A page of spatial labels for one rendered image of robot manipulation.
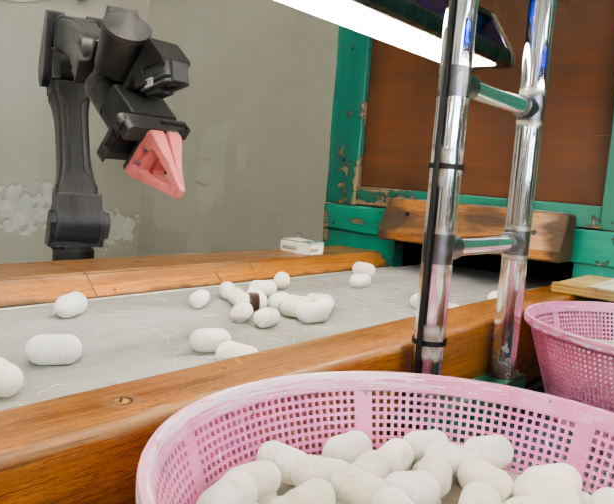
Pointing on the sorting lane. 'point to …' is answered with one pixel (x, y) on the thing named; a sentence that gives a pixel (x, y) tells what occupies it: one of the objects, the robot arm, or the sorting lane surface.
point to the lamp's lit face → (376, 26)
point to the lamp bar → (412, 11)
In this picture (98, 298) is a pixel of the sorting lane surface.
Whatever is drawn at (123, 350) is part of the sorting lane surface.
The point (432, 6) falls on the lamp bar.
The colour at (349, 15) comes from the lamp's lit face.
